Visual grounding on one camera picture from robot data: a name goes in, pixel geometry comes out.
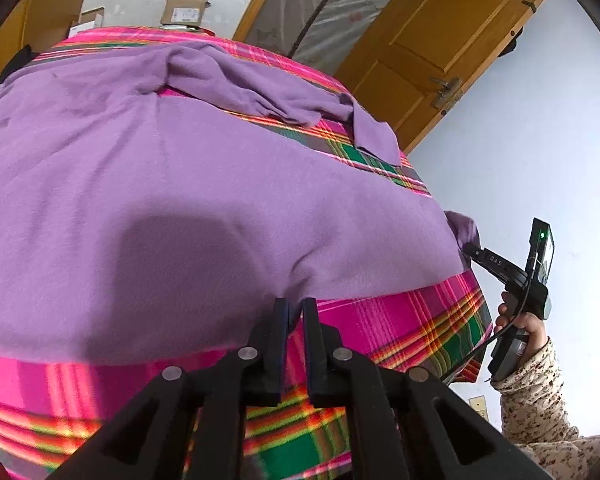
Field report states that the black cloth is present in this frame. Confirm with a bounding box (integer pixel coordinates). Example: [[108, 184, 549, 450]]
[[0, 45, 33, 83]]

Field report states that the translucent plastic door curtain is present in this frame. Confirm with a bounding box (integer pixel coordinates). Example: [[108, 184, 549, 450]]
[[247, 0, 426, 78]]

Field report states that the pink plaid bed sheet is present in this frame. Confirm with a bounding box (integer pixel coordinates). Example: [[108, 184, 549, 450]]
[[0, 25, 493, 480]]

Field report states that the dark cloth behind door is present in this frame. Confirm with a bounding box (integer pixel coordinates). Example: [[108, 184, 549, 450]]
[[502, 25, 525, 56]]

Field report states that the brown cardboard box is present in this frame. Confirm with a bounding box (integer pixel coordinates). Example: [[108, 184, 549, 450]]
[[159, 0, 212, 28]]

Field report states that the wooden wardrobe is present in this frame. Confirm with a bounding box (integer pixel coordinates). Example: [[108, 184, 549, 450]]
[[0, 0, 98, 83]]

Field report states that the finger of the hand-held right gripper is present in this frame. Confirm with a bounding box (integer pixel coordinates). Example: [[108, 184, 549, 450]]
[[461, 242, 512, 282]]

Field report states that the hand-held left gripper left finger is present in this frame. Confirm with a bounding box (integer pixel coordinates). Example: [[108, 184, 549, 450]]
[[50, 297, 293, 480]]

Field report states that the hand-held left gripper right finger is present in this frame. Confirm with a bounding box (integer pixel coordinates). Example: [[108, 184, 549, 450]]
[[302, 297, 553, 480]]

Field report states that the person's right forearm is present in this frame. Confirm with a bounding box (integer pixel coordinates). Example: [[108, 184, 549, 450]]
[[490, 337, 600, 480]]

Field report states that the wooden door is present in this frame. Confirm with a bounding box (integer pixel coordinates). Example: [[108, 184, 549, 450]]
[[332, 0, 553, 153]]

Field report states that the purple fleece garment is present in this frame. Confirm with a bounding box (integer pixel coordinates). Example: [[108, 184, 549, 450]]
[[0, 42, 481, 363]]

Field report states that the small white box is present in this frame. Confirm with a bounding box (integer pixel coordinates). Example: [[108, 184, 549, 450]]
[[69, 6, 106, 38]]

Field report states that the metal door handle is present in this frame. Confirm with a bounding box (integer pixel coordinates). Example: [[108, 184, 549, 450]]
[[428, 76, 463, 111]]

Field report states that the person's right hand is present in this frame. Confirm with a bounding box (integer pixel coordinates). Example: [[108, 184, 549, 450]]
[[495, 290, 551, 356]]

